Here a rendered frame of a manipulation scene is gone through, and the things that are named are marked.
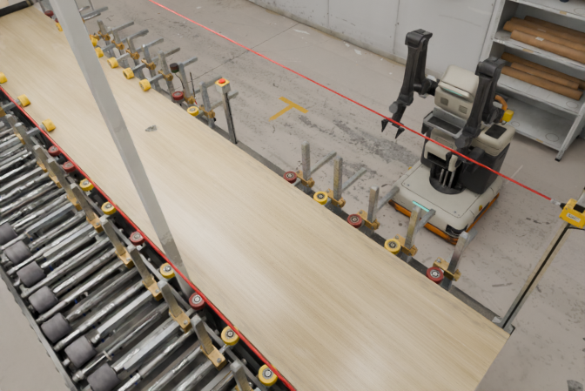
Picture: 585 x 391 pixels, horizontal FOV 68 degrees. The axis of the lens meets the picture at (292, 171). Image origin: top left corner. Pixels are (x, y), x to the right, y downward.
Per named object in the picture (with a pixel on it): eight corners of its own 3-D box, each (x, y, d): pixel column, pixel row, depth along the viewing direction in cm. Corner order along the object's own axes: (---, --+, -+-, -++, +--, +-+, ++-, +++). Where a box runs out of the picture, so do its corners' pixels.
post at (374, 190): (368, 237, 263) (374, 182, 228) (373, 240, 261) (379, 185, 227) (364, 240, 261) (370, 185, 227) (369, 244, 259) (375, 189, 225)
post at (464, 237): (443, 284, 233) (463, 229, 199) (449, 288, 232) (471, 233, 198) (440, 288, 232) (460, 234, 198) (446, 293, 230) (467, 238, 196)
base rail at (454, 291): (64, 27, 485) (60, 18, 478) (511, 333, 219) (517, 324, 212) (57, 30, 482) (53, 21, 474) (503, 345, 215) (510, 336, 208)
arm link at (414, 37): (436, 27, 234) (420, 21, 239) (421, 40, 229) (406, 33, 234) (428, 90, 269) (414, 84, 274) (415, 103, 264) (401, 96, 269)
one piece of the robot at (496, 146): (433, 158, 373) (453, 73, 314) (494, 189, 345) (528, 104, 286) (410, 178, 358) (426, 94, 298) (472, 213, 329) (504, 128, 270)
